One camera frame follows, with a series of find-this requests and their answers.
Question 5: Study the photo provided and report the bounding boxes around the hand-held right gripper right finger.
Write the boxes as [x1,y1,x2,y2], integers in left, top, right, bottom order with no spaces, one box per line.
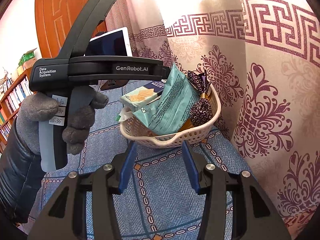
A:
[181,141,292,240]

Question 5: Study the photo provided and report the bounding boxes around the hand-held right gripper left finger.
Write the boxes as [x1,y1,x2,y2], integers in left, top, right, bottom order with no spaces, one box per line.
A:
[27,141,138,240]

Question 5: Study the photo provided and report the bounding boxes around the white plastic basket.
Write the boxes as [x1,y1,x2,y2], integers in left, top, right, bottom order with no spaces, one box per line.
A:
[119,81,222,148]

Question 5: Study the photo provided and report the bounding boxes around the tan crinkled snack packet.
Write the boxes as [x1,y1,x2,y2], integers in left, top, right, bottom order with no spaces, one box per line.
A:
[180,119,200,132]

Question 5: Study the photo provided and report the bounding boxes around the navy and mint cracker packet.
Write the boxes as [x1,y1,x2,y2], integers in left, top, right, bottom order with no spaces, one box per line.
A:
[119,79,167,112]

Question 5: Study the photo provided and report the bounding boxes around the purple foil candy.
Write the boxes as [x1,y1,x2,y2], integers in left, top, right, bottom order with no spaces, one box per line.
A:
[187,70,213,127]

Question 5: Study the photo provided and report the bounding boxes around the light blue snack packet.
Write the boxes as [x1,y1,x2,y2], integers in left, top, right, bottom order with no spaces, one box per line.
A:
[132,62,200,136]

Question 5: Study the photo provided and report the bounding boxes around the person's left forearm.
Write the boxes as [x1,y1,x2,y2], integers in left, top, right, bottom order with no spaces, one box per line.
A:
[0,116,48,228]

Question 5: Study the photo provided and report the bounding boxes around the person's left hand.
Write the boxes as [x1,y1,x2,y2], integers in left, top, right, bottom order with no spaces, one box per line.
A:
[17,89,110,156]

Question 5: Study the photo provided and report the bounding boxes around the black tablet stand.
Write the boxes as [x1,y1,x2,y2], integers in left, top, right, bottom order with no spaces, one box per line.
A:
[99,79,128,91]

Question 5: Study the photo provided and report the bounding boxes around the white tablet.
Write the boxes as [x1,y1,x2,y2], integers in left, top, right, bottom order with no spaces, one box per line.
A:
[84,27,133,57]

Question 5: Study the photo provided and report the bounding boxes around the blue checked tablecloth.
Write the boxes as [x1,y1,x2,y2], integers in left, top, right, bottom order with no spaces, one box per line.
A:
[19,80,253,240]

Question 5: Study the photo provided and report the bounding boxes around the wooden door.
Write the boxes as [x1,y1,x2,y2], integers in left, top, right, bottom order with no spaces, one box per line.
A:
[34,0,108,60]

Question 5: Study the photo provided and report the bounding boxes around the green and brown cardboard box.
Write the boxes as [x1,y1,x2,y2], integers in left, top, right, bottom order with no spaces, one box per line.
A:
[19,48,38,67]

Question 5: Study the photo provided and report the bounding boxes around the wooden bookshelf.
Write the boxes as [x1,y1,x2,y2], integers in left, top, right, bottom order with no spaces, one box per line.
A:
[0,69,34,153]

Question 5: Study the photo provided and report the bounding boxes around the rows of shelved books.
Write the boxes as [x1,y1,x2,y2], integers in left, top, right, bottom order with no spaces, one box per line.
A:
[0,77,33,143]

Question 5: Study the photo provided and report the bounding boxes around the patterned beige curtain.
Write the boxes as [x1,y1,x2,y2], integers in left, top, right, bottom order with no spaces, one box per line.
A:
[100,0,320,240]

